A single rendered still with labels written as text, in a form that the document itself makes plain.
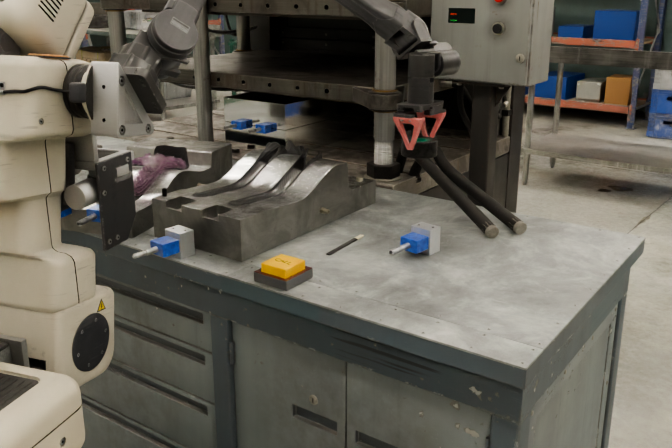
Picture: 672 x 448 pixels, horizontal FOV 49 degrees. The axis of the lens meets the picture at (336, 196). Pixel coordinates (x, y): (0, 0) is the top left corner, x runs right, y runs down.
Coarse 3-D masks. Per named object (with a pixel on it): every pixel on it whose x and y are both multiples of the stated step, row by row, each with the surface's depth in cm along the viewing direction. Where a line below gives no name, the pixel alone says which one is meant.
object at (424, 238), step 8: (416, 224) 153; (424, 224) 153; (416, 232) 152; (424, 232) 151; (432, 232) 150; (408, 240) 149; (416, 240) 148; (424, 240) 149; (432, 240) 151; (400, 248) 146; (408, 248) 149; (416, 248) 148; (424, 248) 150; (432, 248) 151
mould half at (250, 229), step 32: (288, 160) 175; (320, 160) 173; (192, 192) 163; (224, 192) 165; (256, 192) 166; (288, 192) 165; (320, 192) 166; (352, 192) 177; (160, 224) 160; (192, 224) 154; (224, 224) 148; (256, 224) 149; (288, 224) 158; (320, 224) 168; (224, 256) 150
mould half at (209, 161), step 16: (144, 144) 202; (160, 144) 202; (176, 144) 202; (192, 144) 202; (208, 144) 202; (224, 144) 202; (192, 160) 195; (208, 160) 193; (224, 160) 200; (80, 176) 181; (160, 176) 176; (176, 176) 176; (192, 176) 184; (208, 176) 192; (160, 192) 172; (144, 208) 164; (64, 224) 166; (96, 224) 163; (144, 224) 165
